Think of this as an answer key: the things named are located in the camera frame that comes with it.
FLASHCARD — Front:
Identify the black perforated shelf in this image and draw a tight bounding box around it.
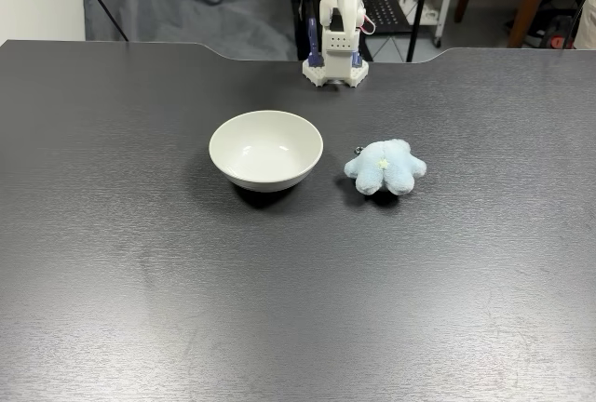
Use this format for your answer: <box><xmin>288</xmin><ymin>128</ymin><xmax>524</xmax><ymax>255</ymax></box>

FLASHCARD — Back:
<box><xmin>365</xmin><ymin>0</ymin><xmax>415</xmax><ymax>34</ymax></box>

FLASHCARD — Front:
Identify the skyblue plush doll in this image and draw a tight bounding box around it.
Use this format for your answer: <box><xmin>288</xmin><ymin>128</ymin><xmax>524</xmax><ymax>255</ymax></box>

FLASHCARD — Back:
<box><xmin>343</xmin><ymin>139</ymin><xmax>427</xmax><ymax>197</ymax></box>

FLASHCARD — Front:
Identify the black red vacuum cleaner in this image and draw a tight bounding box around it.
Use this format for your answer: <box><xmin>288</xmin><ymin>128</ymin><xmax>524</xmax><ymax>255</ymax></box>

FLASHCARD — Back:
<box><xmin>523</xmin><ymin>0</ymin><xmax>590</xmax><ymax>51</ymax></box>

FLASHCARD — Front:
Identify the white bowl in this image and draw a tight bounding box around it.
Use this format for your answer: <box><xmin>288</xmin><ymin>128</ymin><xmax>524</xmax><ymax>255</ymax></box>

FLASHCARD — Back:
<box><xmin>208</xmin><ymin>110</ymin><xmax>324</xmax><ymax>193</ymax></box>

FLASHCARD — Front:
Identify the grey cloth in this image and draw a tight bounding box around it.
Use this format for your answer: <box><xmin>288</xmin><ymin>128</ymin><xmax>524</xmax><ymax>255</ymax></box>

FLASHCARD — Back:
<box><xmin>83</xmin><ymin>0</ymin><xmax>299</xmax><ymax>62</ymax></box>

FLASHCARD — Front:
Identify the white cart frame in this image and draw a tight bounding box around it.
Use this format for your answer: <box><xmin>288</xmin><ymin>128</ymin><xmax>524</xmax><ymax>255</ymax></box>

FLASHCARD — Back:
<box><xmin>398</xmin><ymin>0</ymin><xmax>462</xmax><ymax>48</ymax></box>

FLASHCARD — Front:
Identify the thick black stand pole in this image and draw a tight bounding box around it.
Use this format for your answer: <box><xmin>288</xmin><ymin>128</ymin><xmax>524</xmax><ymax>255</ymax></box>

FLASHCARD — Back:
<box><xmin>406</xmin><ymin>0</ymin><xmax>433</xmax><ymax>63</ymax></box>

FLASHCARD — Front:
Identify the thick wooden furniture leg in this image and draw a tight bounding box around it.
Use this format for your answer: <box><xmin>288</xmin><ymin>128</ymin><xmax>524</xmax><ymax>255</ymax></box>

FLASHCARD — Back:
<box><xmin>506</xmin><ymin>0</ymin><xmax>560</xmax><ymax>48</ymax></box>

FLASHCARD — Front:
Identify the forearm servo cable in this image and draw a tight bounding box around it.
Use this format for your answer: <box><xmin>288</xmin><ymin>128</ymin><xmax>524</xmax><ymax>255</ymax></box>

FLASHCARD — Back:
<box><xmin>357</xmin><ymin>3</ymin><xmax>377</xmax><ymax>36</ymax></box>

